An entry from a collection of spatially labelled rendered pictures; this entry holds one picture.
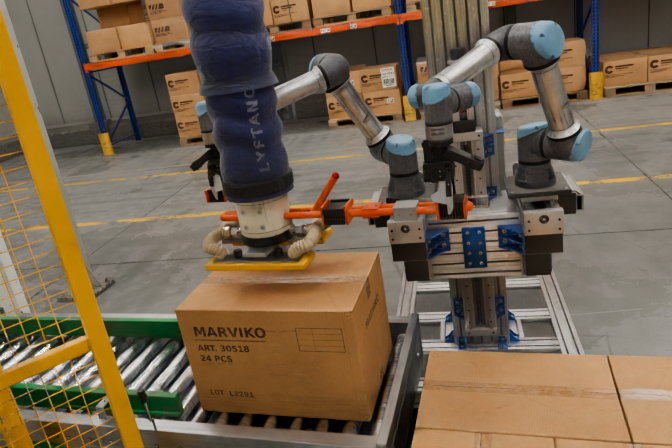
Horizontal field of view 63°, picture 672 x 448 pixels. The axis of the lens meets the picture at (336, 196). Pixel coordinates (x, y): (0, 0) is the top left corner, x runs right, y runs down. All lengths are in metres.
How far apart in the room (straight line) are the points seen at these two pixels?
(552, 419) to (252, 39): 1.41
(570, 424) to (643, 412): 0.21
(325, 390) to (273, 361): 0.19
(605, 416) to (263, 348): 1.04
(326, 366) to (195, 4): 1.12
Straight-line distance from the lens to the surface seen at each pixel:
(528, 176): 2.19
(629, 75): 9.18
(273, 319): 1.75
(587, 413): 1.91
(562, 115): 2.03
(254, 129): 1.64
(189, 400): 2.18
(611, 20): 10.35
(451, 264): 2.31
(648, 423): 1.91
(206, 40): 1.63
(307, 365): 1.80
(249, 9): 1.63
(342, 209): 1.65
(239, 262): 1.76
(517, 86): 8.88
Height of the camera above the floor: 1.77
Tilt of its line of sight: 18 degrees down
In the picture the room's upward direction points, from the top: 9 degrees counter-clockwise
